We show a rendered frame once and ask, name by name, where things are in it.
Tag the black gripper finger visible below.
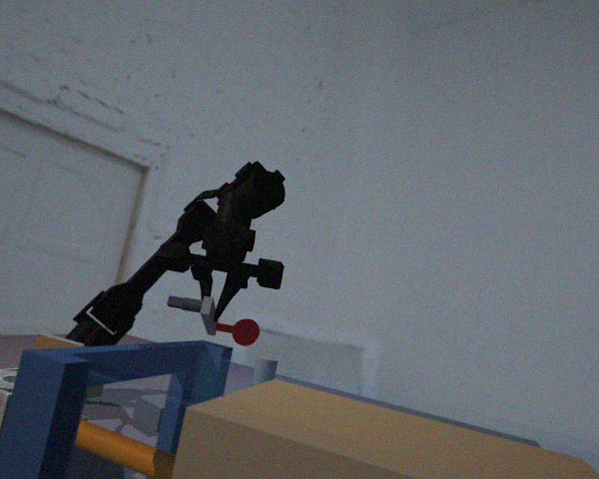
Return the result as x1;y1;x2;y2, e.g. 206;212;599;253
214;270;248;321
191;264;213;300

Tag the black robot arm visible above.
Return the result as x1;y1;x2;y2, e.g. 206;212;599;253
64;161;286;347

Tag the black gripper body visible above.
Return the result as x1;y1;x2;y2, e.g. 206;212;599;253
157;217;284;289

